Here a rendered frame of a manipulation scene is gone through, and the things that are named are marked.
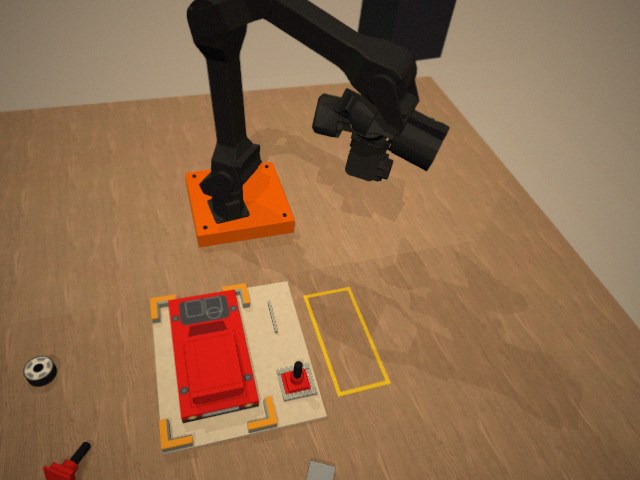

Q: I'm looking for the yellow rectangular outline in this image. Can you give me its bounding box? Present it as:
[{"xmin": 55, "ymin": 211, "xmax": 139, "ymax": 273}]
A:
[{"xmin": 303, "ymin": 287, "xmax": 391, "ymax": 397}]

